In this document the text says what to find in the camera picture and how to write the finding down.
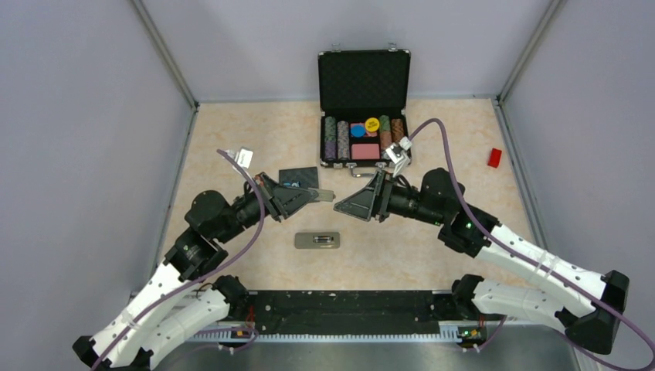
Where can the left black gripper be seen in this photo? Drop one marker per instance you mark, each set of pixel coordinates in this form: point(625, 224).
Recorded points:
point(283, 201)

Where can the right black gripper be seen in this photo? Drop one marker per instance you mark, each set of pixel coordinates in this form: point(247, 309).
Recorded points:
point(372, 201)

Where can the grey remote battery cover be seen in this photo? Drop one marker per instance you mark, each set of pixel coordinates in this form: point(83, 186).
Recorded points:
point(323, 195)

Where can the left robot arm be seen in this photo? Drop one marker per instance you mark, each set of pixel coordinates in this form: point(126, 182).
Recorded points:
point(150, 328)

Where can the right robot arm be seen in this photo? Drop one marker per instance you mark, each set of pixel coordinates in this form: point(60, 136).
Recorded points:
point(582, 305)

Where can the black foam battery tray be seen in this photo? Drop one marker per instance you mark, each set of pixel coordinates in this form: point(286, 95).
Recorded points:
point(305, 178)

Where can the pink card deck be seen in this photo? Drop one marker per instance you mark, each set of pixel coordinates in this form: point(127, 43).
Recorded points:
point(365, 151)

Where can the blue round chip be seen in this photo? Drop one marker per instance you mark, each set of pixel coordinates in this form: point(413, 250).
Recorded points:
point(357, 130)

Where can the yellow round chip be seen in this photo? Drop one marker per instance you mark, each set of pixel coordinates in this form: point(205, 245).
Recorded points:
point(372, 124)

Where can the black poker chip case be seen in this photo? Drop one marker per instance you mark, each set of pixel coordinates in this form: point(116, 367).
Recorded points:
point(355, 85)

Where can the red toy brick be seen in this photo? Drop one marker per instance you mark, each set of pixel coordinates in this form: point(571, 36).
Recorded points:
point(495, 157)

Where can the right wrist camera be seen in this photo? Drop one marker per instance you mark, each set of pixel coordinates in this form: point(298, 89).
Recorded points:
point(398, 154)

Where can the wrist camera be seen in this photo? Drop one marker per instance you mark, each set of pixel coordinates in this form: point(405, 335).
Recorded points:
point(242, 157)
point(398, 154)

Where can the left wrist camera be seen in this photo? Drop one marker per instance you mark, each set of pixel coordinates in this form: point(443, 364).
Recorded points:
point(242, 157)

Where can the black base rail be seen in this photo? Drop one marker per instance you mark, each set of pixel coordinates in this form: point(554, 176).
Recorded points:
point(348, 312)

